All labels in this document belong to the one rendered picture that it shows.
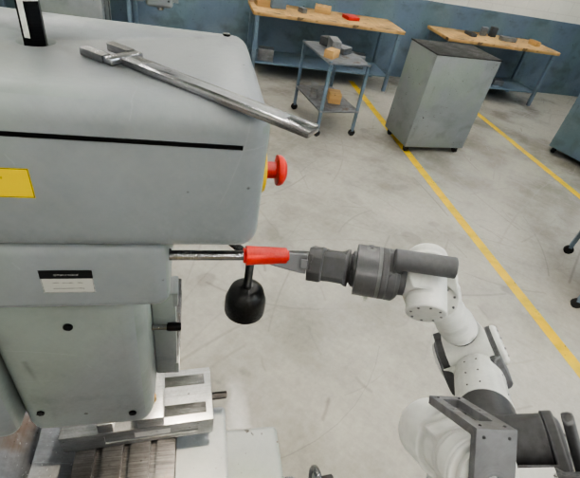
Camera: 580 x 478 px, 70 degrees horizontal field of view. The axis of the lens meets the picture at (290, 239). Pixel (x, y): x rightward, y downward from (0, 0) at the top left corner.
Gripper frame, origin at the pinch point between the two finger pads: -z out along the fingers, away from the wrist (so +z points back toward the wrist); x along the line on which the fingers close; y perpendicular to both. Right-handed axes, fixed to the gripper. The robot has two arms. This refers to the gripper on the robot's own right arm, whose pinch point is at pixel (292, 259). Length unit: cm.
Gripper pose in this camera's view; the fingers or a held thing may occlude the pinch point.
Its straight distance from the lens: 73.1
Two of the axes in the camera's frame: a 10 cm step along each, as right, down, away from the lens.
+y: -1.4, 9.9, 0.3
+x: -1.3, 0.1, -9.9
